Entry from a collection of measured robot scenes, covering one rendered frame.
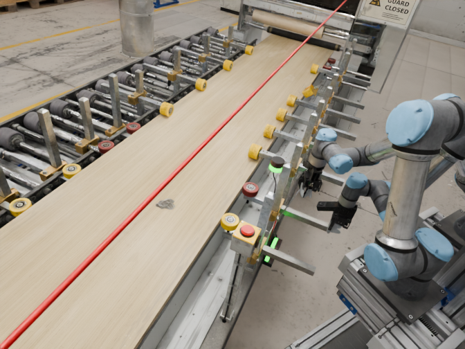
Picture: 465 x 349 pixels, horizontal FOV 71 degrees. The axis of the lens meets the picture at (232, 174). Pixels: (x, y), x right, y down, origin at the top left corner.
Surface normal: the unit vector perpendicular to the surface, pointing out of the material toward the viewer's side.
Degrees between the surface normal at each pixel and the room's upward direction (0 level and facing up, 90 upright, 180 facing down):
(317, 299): 0
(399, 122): 83
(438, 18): 90
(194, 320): 0
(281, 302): 0
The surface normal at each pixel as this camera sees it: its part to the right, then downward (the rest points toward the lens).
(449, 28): -0.47, 0.51
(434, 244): 0.26, -0.77
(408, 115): -0.94, -0.04
